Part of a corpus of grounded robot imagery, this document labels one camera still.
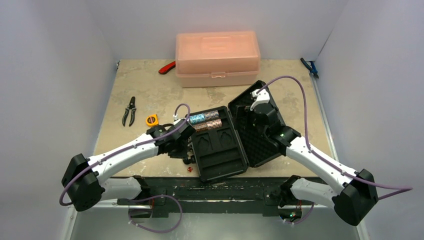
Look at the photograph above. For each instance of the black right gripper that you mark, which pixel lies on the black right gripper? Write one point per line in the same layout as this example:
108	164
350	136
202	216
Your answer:
261	110

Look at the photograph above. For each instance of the black handled pruning shears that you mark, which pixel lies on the black handled pruning shears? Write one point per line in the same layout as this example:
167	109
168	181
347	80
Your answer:
130	111

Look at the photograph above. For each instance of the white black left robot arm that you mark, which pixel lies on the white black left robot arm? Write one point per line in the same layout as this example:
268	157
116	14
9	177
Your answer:
87	180

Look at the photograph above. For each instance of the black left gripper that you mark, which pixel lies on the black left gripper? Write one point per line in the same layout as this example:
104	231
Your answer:
182	154

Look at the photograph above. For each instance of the translucent pink plastic toolbox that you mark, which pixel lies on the translucent pink plastic toolbox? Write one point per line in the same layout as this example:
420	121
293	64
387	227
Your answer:
217	59

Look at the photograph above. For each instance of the yellow tape measure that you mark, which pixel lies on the yellow tape measure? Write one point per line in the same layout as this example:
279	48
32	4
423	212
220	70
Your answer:
152	120

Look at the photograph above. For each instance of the blue poker chip stack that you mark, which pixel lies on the blue poker chip stack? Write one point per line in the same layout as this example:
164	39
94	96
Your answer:
197	118

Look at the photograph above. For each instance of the blue handled pliers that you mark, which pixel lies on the blue handled pliers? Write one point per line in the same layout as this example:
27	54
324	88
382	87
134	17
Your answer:
311	67

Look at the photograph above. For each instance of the red handled utility knife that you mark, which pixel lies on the red handled utility knife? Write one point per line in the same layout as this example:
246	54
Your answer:
165	69

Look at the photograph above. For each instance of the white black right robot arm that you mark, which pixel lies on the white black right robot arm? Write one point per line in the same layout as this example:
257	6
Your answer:
350	193

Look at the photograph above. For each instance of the black metal base frame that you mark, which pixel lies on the black metal base frame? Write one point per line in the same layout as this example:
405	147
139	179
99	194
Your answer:
238	195

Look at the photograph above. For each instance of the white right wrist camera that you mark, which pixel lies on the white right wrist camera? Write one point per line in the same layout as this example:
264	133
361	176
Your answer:
259	96

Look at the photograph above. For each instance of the black plastic poker case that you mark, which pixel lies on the black plastic poker case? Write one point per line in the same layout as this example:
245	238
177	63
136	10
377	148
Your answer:
230	150

